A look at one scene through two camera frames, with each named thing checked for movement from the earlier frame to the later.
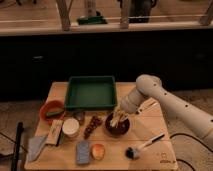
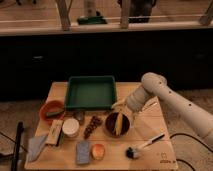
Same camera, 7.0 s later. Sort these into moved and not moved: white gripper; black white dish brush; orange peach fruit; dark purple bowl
Moved: white gripper
Not moved: orange peach fruit; dark purple bowl; black white dish brush
